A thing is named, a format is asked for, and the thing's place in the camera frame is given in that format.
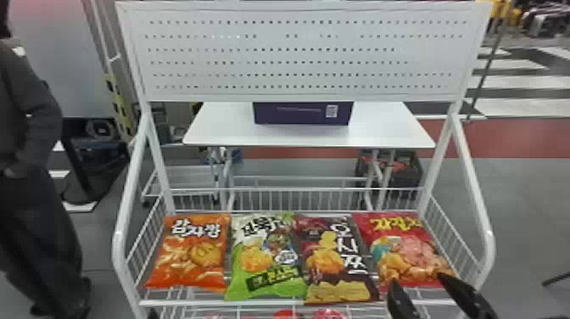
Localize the green snack packet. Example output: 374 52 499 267
224 211 309 302

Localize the purple box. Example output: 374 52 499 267
252 101 355 126

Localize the black crate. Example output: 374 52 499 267
355 149 423 189

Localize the person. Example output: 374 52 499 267
0 0 92 319

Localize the white side table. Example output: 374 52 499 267
182 101 437 213

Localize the orange snack packet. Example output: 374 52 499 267
143 212 232 294

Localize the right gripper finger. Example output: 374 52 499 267
435 271 500 319
385 277 422 319

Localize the yellow black striped post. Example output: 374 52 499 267
103 73 137 142

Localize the dark red snack packet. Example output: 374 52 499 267
291 213 383 305

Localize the white wire rack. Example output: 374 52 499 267
111 0 498 319

